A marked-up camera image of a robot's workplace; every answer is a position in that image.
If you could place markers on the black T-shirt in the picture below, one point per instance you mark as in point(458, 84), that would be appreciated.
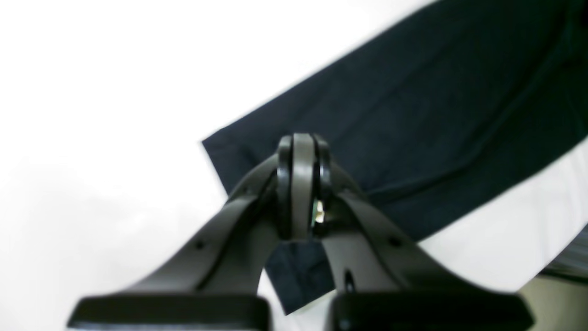
point(465, 123)

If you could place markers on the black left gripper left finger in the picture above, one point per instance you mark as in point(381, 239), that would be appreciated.
point(211, 283)

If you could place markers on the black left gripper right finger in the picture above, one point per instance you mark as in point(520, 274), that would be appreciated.
point(384, 281)

